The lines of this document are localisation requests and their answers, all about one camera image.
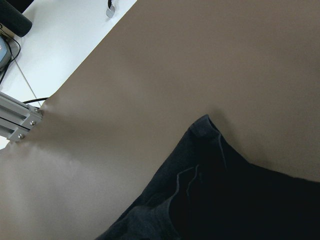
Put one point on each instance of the white table cover sheet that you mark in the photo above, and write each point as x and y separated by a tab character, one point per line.
63	34

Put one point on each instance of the black printed t-shirt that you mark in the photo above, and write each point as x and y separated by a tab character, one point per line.
205	190

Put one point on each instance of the aluminium profile post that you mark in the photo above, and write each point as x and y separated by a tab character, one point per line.
17	119

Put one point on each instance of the blue white teach pendant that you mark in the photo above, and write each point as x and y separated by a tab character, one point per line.
5	54

